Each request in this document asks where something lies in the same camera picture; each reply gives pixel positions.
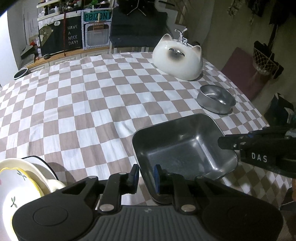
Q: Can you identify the steel rectangular tray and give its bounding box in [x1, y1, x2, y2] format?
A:
[132, 113, 238, 205]

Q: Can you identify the cream two-handled bowl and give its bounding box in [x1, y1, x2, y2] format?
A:
[1, 158, 65, 195]

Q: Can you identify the white square tree plate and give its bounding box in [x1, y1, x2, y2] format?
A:
[22, 156, 59, 180]

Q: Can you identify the floral yellow-rimmed bowl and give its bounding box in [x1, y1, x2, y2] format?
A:
[1, 167, 44, 240]

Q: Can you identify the small oval steel bowl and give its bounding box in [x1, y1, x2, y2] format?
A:
[197, 85, 236, 114]

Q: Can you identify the checkered tablecloth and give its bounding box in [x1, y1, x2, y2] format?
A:
[0, 51, 292, 241]

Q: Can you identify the maroon floor mat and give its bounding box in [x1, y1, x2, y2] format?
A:
[221, 47, 271, 100]

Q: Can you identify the white cat-shaped ceramic cover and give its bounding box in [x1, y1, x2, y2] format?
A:
[152, 34, 203, 81]

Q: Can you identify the silver balloon-dog figurine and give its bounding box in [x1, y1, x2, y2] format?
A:
[175, 28, 188, 46]

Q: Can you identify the grey waste bin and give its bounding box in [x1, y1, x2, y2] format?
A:
[13, 67, 30, 80]

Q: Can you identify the black have-a-nice-day cloth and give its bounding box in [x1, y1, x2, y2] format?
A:
[39, 16, 83, 56]

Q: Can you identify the dark blue folding chair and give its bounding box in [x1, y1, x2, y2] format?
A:
[110, 8, 168, 48]

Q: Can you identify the poizon storage box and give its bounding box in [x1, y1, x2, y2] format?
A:
[81, 8, 112, 50]

